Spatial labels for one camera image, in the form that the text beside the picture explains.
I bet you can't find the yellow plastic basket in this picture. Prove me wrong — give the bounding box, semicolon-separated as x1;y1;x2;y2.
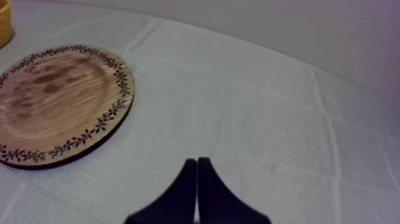
0;0;15;49

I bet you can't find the round wooden board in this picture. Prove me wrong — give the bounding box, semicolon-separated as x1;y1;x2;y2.
0;44;136;170

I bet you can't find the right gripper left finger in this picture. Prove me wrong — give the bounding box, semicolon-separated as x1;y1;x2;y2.
124;158;198;224

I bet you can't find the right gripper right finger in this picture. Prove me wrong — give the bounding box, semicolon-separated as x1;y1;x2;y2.
197;157;272;224

